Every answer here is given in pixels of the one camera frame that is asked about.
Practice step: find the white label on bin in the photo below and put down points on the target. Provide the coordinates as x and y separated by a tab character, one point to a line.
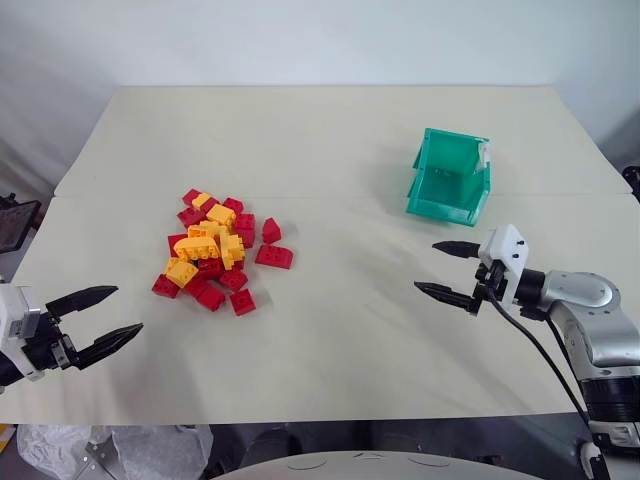
484	156

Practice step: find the dark equipment beside table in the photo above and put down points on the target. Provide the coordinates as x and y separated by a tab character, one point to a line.
632	180

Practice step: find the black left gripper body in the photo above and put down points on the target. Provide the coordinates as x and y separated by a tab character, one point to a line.
47	350

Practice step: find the clear plastic bag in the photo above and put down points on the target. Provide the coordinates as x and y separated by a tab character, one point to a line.
145	447

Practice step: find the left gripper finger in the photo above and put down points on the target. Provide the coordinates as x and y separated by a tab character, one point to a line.
80	298
107	342

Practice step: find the black equipment beside table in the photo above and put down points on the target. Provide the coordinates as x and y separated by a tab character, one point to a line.
15	222

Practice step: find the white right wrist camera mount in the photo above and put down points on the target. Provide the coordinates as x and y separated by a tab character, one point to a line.
507	247

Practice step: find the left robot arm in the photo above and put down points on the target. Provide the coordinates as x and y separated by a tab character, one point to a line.
6	370

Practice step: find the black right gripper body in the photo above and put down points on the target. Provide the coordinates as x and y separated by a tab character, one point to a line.
492	280

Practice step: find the metal bracket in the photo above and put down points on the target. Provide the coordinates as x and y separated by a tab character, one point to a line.
102	457

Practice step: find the green plastic bin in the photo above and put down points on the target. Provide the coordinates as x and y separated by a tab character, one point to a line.
445	197

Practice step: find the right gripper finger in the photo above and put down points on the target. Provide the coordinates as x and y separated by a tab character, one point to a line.
460	249
447	295

